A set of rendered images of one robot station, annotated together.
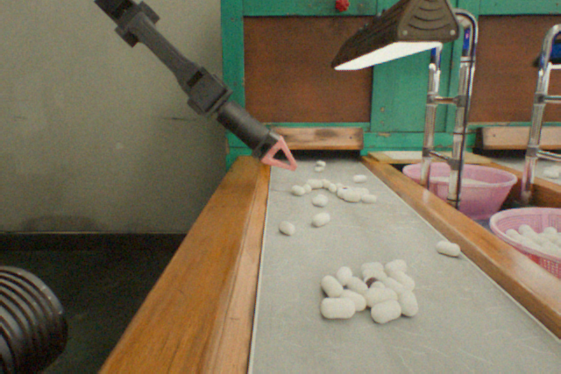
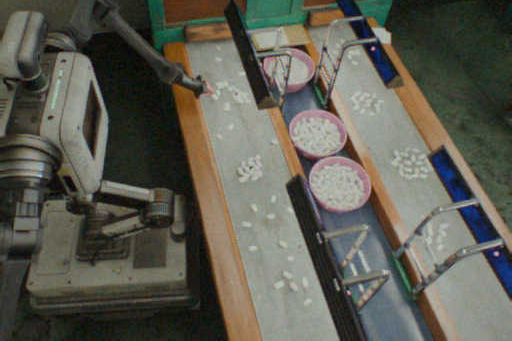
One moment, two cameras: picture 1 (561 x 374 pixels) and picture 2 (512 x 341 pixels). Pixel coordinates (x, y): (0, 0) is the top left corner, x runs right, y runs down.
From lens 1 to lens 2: 153 cm
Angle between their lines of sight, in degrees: 45
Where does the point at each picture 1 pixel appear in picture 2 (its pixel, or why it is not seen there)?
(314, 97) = (209, 4)
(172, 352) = (212, 203)
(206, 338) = (217, 198)
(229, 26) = not seen: outside the picture
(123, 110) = not seen: outside the picture
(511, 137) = (325, 18)
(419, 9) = (265, 103)
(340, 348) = (244, 191)
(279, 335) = (230, 190)
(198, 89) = (168, 77)
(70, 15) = not seen: outside the picture
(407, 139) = (267, 21)
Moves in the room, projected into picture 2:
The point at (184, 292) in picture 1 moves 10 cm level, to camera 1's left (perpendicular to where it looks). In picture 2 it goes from (203, 183) to (180, 188)
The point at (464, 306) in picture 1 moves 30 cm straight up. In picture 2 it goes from (273, 170) to (281, 128)
